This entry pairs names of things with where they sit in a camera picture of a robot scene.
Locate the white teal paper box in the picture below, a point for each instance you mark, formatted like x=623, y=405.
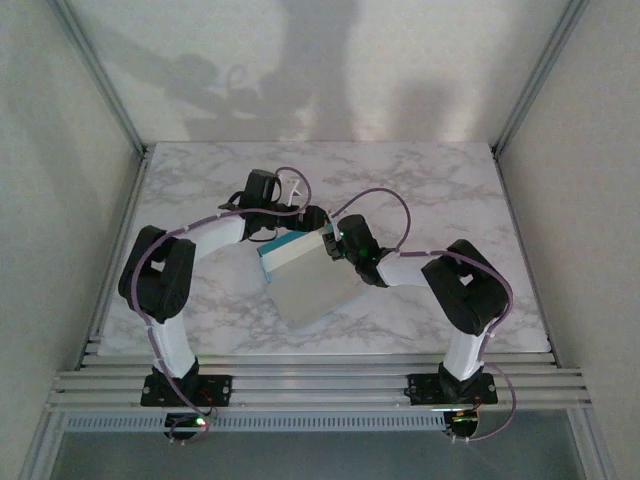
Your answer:
x=310, y=285

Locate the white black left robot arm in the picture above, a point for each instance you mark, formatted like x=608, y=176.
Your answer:
x=220, y=237

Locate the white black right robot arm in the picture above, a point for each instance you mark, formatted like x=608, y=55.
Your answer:
x=405, y=270

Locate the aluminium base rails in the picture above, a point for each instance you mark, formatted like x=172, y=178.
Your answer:
x=320, y=385

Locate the black controller board green light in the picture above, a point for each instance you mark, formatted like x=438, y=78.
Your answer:
x=190, y=424
x=465, y=425

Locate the aluminium side rail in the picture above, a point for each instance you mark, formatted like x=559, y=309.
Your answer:
x=518, y=200
x=133, y=200

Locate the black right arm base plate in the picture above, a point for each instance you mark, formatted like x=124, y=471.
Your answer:
x=422, y=387

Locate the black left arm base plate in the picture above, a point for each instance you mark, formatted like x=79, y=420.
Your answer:
x=220, y=387

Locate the aluminium frame post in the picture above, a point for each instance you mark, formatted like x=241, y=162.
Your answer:
x=536, y=80
x=103, y=80

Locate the aluminium frame leg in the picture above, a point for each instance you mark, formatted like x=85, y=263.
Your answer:
x=592, y=450
x=44, y=450

